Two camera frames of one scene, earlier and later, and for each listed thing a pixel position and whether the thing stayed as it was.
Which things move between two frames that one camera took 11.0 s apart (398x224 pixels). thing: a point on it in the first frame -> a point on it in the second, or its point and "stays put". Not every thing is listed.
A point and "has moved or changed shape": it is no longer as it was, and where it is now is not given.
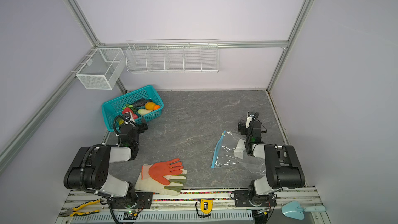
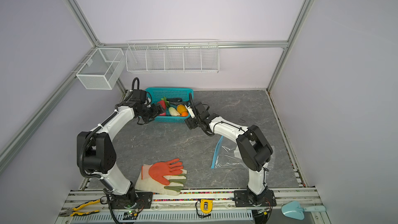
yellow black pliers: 72,212 stays put
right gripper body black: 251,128 -> 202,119
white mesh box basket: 102,69 stays put
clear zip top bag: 224,155 stays put
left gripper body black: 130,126 -> 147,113
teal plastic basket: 111,110 has moved or changed shape
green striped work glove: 176,183 stays put
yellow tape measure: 206,206 stays put
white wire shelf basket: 172,56 stays put
